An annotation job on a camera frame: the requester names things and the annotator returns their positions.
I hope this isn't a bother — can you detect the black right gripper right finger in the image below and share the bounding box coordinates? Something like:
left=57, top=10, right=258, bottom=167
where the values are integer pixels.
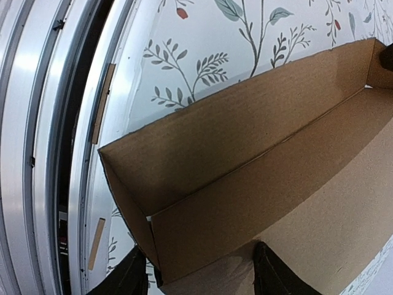
left=253, top=242, right=319, bottom=295

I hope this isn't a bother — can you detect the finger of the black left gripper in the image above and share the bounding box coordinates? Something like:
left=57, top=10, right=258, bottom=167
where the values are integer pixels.
left=379, top=44, right=393, bottom=70

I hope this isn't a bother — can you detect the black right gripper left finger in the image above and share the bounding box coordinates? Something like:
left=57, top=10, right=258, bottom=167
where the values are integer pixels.
left=87, top=246, right=147, bottom=295

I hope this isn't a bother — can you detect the brown cardboard box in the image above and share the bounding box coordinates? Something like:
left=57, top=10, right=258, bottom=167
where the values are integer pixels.
left=99, top=38, right=392, bottom=294

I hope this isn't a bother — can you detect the white floral table cloth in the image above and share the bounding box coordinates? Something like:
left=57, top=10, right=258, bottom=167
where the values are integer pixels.
left=98, top=1, right=392, bottom=294

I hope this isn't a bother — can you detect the small wooden stick on rail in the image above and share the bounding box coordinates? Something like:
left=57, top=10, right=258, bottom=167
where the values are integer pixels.
left=88, top=218, right=106, bottom=270

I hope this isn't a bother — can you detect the aluminium front rail frame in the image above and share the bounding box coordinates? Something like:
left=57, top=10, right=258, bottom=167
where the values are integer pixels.
left=1, top=1, right=139, bottom=294

